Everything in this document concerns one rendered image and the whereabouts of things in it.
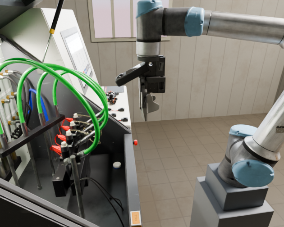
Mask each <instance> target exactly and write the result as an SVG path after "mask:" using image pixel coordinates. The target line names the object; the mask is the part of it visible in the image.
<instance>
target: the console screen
mask: <svg viewBox="0 0 284 227"><path fill-rule="evenodd" d="M60 34H61V37H62V39H63V42H64V45H65V47H66V50H67V52H68V55H69V57H70V60H71V62H72V65H73V68H74V70H77V71H80V72H82V73H84V74H86V75H88V76H90V77H91V78H92V76H93V72H92V69H91V66H90V63H89V61H88V58H87V55H86V52H85V49H84V47H83V44H82V40H81V38H80V35H79V32H78V29H77V27H76V26H75V27H72V28H69V29H66V30H63V31H60ZM78 80H79V83H80V85H81V88H82V91H83V93H84V95H85V94H86V92H87V89H88V87H89V86H88V85H87V84H86V83H85V82H83V81H82V80H80V79H79V78H78Z"/></svg>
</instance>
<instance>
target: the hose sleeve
mask: <svg viewBox="0 0 284 227"><path fill-rule="evenodd" d="M77 155H78V157H79V158H82V157H84V156H86V155H88V154H84V150H82V151H80V152H79V153H77ZM67 161H68V163H71V161H70V158H68V159H67Z"/></svg>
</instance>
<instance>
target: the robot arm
mask: <svg viewBox="0 0 284 227"><path fill-rule="evenodd" d="M135 18H136V39H137V60H138V61H142V63H140V64H138V65H136V66H135V67H133V68H131V69H129V70H128V71H126V72H124V73H122V74H119V75H118V76H117V77H116V78H115V83H116V84H117V86H118V87H120V86H122V85H125V84H126V83H128V82H129V81H131V80H133V79H135V78H137V77H138V88H139V107H140V110H141V111H142V118H143V120H144V121H147V114H148V113H151V112H154V111H157V110H159V108H160V106H159V104H157V103H155V102H154V100H155V99H156V97H155V96H153V95H151V94H150V93H165V79H166V77H165V57H164V55H160V49H161V36H188V37H192V36H200V35H208V36H217V37H224V38H231V39H238V40H245V41H254V42H261V43H268V44H275V45H279V46H280V47H281V49H284V18H274V17H265V16H256V15H247V14H235V13H227V12H218V11H209V10H204V9H203V8H196V7H184V8H165V7H163V5H162V1H161V0H140V1H138V2H137V6H136V17H135ZM150 62H151V64H149V63H150ZM283 145H284V91H283V92H282V94H281V95H280V96H279V98H278V99H277V101H276V102H275V104H274V105H273V107H272V108H271V110H270V111H269V113H268V114H267V115H266V117H265V118H264V120H263V121H262V123H261V124H260V126H259V127H258V128H256V127H253V126H249V125H234V126H232V127H231V129H230V132H229V138H228V143H227V147H226V152H225V157H224V158H223V160H222V162H221V163H220V164H219V166H218V175H219V177H220V178H221V179H222V180H223V181H224V182H226V183H228V184H230V185H232V186H235V187H241V188H246V187H263V186H266V185H268V184H270V183H271V182H272V181H273V179H274V170H273V167H274V166H275V165H276V164H277V162H278V161H279V160H280V153H279V150H280V149H281V148H282V147H283Z"/></svg>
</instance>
